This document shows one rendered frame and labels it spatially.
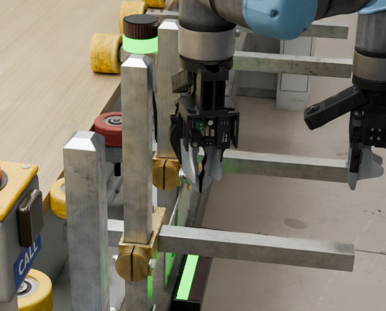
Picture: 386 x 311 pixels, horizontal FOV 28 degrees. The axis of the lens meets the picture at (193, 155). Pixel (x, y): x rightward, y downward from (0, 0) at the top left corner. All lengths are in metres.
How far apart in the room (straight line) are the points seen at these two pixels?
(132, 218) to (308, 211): 1.87
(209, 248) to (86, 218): 0.38
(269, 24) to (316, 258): 0.41
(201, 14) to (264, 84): 2.90
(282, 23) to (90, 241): 0.32
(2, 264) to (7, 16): 1.54
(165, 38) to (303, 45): 2.44
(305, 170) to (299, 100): 2.40
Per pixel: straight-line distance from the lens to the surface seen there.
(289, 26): 0.89
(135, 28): 1.24
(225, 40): 0.99
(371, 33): 1.25
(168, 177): 1.31
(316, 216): 2.90
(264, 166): 1.36
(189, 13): 0.98
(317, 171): 1.36
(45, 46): 1.79
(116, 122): 1.37
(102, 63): 1.58
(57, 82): 1.58
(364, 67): 1.27
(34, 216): 0.52
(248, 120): 3.63
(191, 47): 0.99
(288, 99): 3.75
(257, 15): 0.89
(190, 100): 1.04
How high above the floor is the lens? 1.47
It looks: 27 degrees down
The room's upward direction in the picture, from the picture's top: 2 degrees clockwise
